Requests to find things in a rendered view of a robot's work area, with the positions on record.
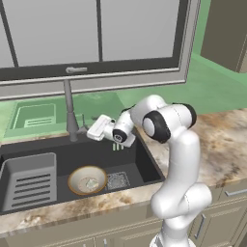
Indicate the metal sink drain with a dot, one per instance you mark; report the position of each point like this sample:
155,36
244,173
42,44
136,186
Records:
118,180

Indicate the brown wall cabinet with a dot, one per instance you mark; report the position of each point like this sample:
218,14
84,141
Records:
225,32

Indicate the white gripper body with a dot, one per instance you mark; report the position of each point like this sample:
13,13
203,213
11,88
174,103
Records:
98,128

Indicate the grey sink faucet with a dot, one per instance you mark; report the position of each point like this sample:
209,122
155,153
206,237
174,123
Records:
68,106

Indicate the beige under-sink cabinet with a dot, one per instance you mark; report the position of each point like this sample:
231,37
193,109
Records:
64,231

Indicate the beige drawer front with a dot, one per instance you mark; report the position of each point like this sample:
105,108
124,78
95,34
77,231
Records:
234,201

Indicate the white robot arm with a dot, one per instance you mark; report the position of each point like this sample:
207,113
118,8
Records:
183,154

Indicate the black sink basin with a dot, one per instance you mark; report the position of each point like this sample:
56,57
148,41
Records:
96,157

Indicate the grey slotted sink rack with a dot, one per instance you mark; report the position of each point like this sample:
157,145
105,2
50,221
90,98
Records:
30,183

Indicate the beige bowl with brown rim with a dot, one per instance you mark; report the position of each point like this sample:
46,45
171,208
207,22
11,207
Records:
77,180

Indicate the white garlic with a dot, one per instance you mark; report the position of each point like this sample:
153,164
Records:
91,184

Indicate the beige cabinet door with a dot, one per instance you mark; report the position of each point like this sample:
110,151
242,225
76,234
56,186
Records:
222,225

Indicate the grey framed window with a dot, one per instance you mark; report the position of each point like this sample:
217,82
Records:
96,32

